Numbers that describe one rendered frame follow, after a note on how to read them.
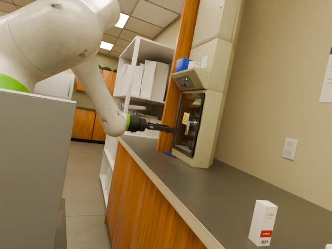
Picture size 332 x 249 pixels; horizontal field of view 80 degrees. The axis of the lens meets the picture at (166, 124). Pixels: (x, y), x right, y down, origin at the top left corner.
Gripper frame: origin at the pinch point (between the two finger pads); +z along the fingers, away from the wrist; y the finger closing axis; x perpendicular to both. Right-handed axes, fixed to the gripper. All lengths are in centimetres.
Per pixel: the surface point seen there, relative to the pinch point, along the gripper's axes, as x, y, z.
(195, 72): -34.4, -5.6, 5.6
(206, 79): -32.3, -6.3, 13.4
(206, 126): -5.4, -6.2, 19.9
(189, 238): 30, -54, -12
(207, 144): 4.9, -6.2, 22.7
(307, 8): -83, -25, 58
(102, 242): 114, 66, -14
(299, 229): 20, -68, 18
